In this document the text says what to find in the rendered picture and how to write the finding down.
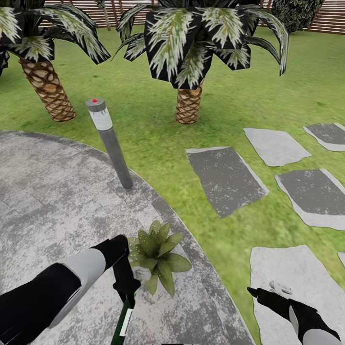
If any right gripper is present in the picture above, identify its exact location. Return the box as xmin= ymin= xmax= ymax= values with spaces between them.
xmin=247 ymin=287 xmax=288 ymax=315

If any insectifuge atomizer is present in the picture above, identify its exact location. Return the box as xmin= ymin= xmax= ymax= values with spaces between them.
xmin=111 ymin=298 xmax=134 ymax=345

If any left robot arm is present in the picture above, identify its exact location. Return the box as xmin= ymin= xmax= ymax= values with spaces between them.
xmin=0 ymin=235 xmax=152 ymax=345

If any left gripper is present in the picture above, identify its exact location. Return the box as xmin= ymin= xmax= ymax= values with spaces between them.
xmin=113 ymin=265 xmax=142 ymax=308

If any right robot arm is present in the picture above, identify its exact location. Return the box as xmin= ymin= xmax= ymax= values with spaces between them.
xmin=247 ymin=280 xmax=343 ymax=345

